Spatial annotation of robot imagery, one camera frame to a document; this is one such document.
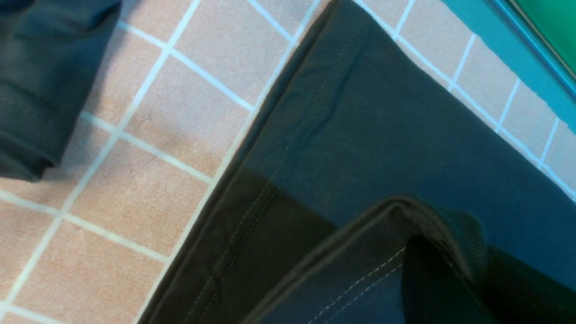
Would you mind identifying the dark gray long-sleeve shirt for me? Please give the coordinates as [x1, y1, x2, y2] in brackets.
[139, 0, 575, 324]

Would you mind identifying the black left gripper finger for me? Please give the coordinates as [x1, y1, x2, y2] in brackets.
[401, 236, 495, 324]

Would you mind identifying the pink checkered tablecloth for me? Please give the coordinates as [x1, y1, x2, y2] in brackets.
[1, 0, 575, 324]

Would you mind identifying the crumpled dark gray garment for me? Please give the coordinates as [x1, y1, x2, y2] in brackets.
[0, 0, 122, 182]

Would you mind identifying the gray metal bar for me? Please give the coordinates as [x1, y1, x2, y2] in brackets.
[485, 0, 576, 101]

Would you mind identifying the green backdrop cloth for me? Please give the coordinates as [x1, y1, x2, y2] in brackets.
[516, 0, 576, 75]

